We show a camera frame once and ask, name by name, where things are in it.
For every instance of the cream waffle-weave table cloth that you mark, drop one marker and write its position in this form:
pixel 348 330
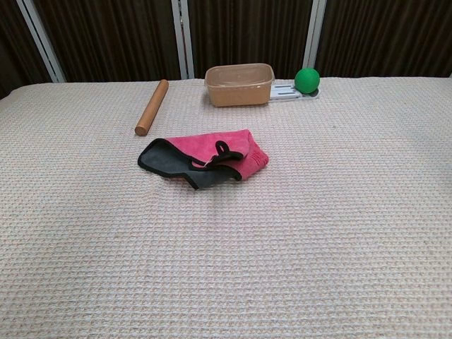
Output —
pixel 226 247

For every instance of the white slotted plate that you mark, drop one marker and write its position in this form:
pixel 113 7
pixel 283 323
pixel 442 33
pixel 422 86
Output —
pixel 284 92

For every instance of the green ball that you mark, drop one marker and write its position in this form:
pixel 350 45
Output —
pixel 307 80

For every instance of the beige plastic container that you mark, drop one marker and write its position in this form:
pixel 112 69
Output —
pixel 240 93

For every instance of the pink cloth black trim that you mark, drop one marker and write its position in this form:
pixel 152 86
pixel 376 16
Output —
pixel 240 148

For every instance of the wooden rolling pin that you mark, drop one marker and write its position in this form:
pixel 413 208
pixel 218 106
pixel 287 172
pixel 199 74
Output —
pixel 151 107

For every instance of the white partition frame post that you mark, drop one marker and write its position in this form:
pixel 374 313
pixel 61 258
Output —
pixel 42 42
pixel 314 39
pixel 183 42

